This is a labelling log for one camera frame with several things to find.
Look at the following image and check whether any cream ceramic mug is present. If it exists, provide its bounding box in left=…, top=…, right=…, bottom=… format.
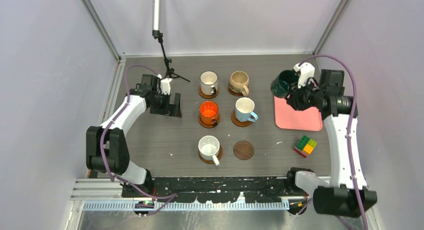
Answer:
left=199, top=71, right=219, bottom=96

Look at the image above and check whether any white ceramic mug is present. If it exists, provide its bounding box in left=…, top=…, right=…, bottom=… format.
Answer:
left=198, top=135, right=221, bottom=166

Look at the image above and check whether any colourful cube block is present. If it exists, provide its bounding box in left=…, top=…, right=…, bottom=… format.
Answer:
left=293, top=135, right=317, bottom=158

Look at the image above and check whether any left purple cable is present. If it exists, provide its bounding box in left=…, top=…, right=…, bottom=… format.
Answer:
left=99, top=64, right=177, bottom=217

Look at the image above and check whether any beige ceramic mug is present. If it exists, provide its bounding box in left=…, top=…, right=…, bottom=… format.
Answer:
left=229, top=71, right=250, bottom=96

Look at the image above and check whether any black tripod with silver pole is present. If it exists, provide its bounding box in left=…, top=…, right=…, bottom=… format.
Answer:
left=151, top=0, right=191, bottom=82

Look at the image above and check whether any dark green ceramic mug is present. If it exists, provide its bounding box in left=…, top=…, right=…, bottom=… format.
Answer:
left=270, top=70, right=299, bottom=98

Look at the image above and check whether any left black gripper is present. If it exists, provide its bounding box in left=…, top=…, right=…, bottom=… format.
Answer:
left=150, top=91, right=181, bottom=118

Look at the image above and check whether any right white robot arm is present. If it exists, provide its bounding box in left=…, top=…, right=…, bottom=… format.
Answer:
left=283, top=69, right=378, bottom=218

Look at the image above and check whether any orange ceramic mug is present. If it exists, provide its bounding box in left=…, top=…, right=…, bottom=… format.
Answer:
left=199, top=101, right=219, bottom=124

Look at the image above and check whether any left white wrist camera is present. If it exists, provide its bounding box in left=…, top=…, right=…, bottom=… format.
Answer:
left=156, top=74, right=173, bottom=95

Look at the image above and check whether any brown wooden coaster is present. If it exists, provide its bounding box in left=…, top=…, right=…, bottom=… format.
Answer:
left=198, top=147, right=223, bottom=165
left=231, top=110, right=253, bottom=127
left=198, top=114, right=221, bottom=129
left=198, top=85, right=220, bottom=100
left=227, top=86, right=243, bottom=96

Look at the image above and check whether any light blue ceramic mug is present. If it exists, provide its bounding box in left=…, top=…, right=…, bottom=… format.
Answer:
left=235, top=97, right=258, bottom=122

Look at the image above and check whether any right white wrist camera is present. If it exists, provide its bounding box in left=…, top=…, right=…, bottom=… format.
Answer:
left=293, top=62, right=315, bottom=88

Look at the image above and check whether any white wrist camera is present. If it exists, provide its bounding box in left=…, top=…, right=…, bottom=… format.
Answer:
left=156, top=74, right=173, bottom=95
left=293, top=62, right=315, bottom=88

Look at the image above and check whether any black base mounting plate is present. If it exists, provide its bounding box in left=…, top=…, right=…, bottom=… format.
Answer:
left=121, top=177, right=312, bottom=204

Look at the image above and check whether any dark walnut wooden coaster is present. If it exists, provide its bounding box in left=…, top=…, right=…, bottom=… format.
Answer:
left=233, top=141, right=254, bottom=160

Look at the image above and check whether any pink plastic tray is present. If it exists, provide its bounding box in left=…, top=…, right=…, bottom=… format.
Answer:
left=273, top=97, right=323, bottom=131

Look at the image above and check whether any purple cable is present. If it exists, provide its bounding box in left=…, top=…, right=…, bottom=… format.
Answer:
left=99, top=64, right=177, bottom=217
left=295, top=54, right=369, bottom=230

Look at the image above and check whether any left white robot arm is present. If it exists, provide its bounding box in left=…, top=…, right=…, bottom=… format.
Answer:
left=86, top=74, right=182, bottom=197

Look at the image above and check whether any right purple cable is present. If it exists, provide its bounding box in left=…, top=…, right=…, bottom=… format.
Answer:
left=295, top=54, right=369, bottom=230

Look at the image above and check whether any aluminium frame rail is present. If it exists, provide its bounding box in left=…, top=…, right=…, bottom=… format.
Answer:
left=71, top=178, right=305, bottom=214

